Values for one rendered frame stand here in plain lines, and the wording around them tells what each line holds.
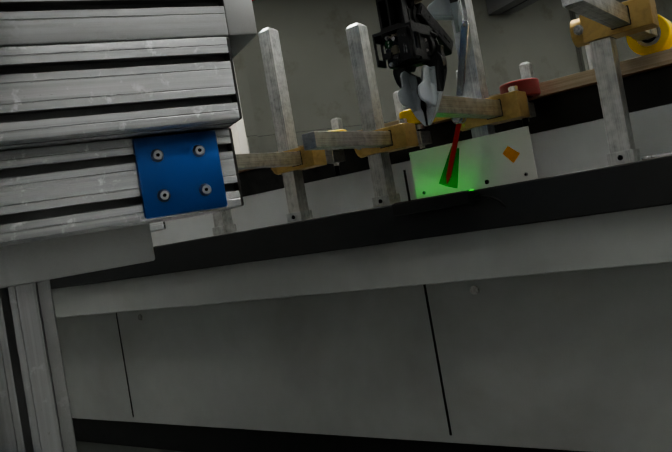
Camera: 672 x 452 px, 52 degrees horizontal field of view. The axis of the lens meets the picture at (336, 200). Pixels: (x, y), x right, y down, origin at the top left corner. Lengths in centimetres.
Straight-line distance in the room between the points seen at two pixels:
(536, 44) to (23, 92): 1038
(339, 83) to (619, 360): 761
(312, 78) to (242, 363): 686
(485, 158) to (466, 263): 22
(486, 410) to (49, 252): 118
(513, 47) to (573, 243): 933
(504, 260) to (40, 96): 96
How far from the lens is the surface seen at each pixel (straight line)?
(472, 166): 138
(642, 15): 130
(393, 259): 152
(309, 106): 869
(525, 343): 165
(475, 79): 139
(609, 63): 131
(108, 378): 272
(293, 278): 170
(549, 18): 1123
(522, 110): 136
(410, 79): 113
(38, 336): 95
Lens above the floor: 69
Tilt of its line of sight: 1 degrees up
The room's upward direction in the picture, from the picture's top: 10 degrees counter-clockwise
